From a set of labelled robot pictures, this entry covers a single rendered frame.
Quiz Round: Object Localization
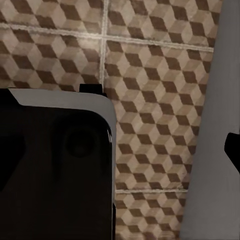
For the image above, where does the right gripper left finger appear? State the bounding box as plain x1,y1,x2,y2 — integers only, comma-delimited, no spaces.
0,133,26,193

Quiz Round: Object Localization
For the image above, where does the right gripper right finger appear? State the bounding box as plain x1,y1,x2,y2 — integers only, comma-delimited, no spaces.
224,133,240,172

